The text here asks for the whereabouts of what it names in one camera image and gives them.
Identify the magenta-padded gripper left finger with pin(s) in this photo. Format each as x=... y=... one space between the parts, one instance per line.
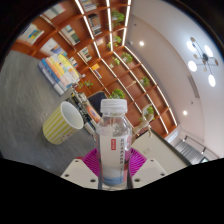
x=78 y=171

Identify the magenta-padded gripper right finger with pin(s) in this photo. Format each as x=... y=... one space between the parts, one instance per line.
x=148 y=170

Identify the clear plastic water bottle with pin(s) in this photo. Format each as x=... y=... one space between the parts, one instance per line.
x=113 y=146

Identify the white partition with dark top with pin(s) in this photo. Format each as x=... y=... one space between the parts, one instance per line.
x=160 y=151

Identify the grey curtain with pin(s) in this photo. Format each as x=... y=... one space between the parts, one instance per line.
x=188 y=151

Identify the yellow striped white cup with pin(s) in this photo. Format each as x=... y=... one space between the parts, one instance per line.
x=58 y=128

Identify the black ceiling track light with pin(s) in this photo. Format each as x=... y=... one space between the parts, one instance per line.
x=200 y=146

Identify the dark book stack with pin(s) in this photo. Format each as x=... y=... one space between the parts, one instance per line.
x=87 y=110

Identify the recessed round ceiling light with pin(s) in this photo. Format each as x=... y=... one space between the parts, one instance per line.
x=185 y=113
x=141 y=43

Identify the dark blue chair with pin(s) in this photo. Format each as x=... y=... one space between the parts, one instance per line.
x=98 y=101

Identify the ceiling air vent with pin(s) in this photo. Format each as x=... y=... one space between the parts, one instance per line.
x=194 y=86

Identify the colourful book stack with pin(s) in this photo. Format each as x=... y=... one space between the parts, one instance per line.
x=60 y=73

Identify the branched globe ceiling lamp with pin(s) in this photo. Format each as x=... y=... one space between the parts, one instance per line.
x=203 y=60

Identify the orange wooden shelf unit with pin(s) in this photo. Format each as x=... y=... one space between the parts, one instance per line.
x=100 y=43

